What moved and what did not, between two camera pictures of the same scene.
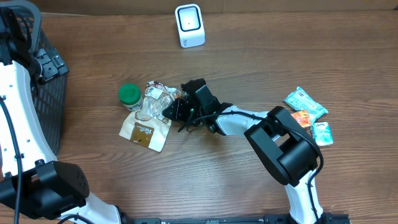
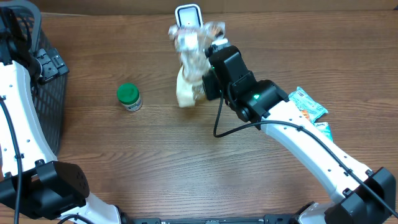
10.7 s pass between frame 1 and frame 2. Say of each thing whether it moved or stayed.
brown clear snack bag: moved
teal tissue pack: stayed
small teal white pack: stayed
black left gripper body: stayed
